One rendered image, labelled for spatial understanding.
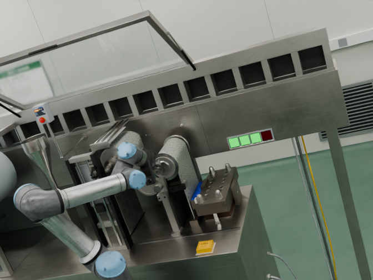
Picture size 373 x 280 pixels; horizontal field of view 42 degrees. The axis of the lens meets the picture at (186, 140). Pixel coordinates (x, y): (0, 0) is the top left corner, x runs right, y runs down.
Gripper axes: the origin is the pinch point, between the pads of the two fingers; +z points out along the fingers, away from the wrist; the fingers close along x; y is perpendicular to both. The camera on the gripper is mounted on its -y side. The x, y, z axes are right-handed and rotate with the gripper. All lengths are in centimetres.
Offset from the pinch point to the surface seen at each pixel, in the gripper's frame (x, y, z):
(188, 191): -8.3, -7.7, 17.3
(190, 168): -8.4, 6.6, 23.4
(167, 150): -4.1, 11.7, 3.8
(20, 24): 212, 244, 150
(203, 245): -17.4, -37.3, 5.0
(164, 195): 0.2, -10.3, 5.0
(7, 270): 95, -35, 5
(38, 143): 65, 27, -9
